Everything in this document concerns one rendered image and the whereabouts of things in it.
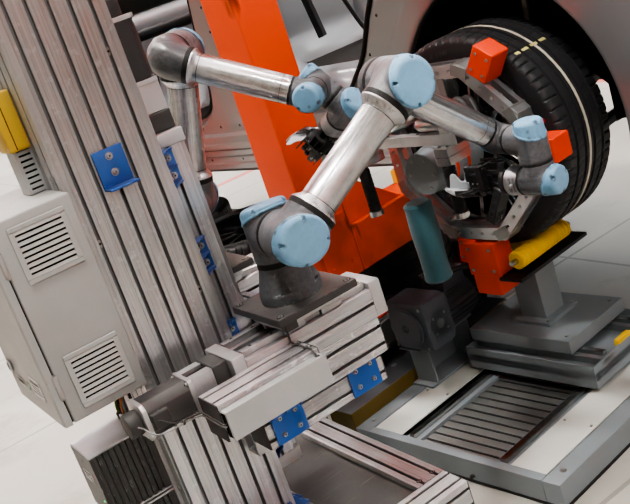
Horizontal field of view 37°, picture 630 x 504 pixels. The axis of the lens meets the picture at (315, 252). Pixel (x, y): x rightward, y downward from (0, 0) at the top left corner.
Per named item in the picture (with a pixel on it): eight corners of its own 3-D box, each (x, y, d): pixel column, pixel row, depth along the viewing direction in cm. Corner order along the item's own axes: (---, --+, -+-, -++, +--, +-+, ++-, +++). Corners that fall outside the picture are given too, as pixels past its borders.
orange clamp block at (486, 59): (501, 76, 262) (509, 47, 256) (483, 85, 258) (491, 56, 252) (481, 64, 266) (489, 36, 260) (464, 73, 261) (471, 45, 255)
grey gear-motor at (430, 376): (523, 336, 330) (497, 244, 320) (445, 397, 307) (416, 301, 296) (483, 330, 344) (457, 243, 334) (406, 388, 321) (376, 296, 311)
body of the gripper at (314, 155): (293, 148, 268) (311, 127, 259) (310, 132, 273) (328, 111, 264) (313, 167, 269) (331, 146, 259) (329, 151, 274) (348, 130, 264)
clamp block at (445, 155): (472, 154, 255) (467, 135, 253) (451, 166, 250) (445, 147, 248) (458, 154, 259) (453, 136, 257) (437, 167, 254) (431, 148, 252)
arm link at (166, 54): (137, 35, 237) (326, 81, 233) (151, 28, 248) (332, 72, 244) (131, 80, 242) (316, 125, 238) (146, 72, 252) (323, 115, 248)
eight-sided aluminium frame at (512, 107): (564, 234, 269) (517, 48, 253) (551, 243, 265) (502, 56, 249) (426, 229, 311) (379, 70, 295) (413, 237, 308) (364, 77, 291)
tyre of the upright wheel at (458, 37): (425, 158, 335) (582, 251, 301) (379, 183, 322) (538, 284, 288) (453, -18, 292) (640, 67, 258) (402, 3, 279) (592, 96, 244)
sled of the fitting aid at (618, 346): (662, 335, 300) (656, 307, 297) (599, 392, 280) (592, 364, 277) (534, 319, 339) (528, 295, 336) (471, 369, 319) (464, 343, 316)
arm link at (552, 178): (566, 155, 227) (574, 188, 230) (529, 157, 236) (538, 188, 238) (547, 167, 223) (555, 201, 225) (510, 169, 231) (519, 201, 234)
